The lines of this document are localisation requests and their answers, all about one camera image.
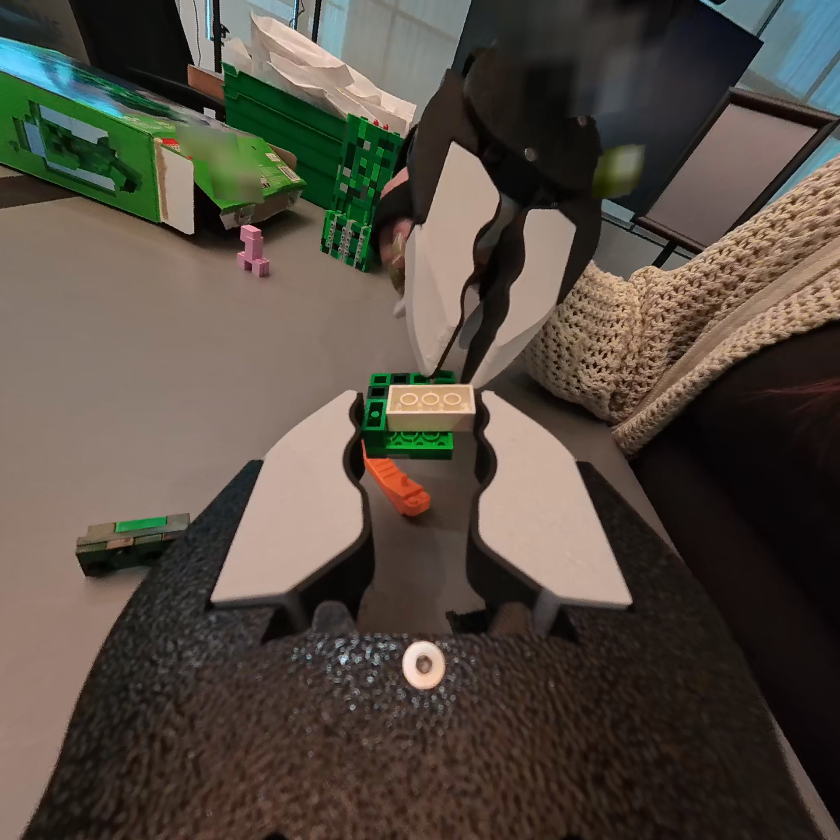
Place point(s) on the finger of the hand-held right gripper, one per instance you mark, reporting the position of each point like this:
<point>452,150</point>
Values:
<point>446,249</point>
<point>541,275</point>

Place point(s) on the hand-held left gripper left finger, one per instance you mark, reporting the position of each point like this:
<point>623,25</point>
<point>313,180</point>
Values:
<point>295,518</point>

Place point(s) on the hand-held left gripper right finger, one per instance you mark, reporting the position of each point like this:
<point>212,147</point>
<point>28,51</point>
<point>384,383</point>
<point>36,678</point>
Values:
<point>544,518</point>

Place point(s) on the green and white lego assembly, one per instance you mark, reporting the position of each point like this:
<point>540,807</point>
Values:
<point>430,401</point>

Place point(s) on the person's right forearm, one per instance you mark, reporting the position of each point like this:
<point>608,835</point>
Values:
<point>590,328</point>

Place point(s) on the green lego creeper figure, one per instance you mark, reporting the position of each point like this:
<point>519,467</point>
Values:
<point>358,190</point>

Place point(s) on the dark green lego assembly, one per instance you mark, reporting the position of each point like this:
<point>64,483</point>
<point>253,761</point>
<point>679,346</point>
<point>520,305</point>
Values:
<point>131,541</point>

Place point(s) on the pink lego pig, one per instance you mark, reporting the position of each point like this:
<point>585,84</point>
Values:
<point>253,253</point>

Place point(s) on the green lego box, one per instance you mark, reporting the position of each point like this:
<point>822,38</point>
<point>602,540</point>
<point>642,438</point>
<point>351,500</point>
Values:
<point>79,144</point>

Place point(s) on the person's right hand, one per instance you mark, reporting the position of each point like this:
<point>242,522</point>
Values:
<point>401,177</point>

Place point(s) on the orange brick separator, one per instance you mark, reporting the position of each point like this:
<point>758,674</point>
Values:
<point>400,489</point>

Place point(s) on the white paper bags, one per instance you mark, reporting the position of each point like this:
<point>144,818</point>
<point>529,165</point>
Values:
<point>315,65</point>

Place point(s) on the black monitor panel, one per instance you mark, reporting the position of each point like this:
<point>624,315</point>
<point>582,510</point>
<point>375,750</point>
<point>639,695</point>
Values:
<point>695,98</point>

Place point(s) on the person's clothed torso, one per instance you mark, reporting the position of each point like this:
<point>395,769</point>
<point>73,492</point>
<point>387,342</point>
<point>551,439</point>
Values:
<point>754,558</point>

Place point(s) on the dark framed screen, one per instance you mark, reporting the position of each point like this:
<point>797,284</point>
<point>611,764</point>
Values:
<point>741,177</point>

